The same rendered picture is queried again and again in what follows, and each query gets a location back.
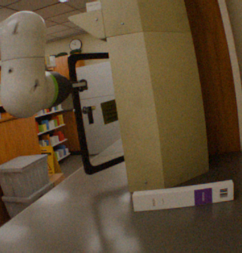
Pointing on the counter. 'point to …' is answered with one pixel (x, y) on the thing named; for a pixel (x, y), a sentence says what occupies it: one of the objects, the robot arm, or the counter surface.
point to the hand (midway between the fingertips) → (81, 85)
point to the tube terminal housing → (156, 92)
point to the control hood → (91, 23)
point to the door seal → (82, 115)
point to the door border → (78, 113)
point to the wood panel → (214, 76)
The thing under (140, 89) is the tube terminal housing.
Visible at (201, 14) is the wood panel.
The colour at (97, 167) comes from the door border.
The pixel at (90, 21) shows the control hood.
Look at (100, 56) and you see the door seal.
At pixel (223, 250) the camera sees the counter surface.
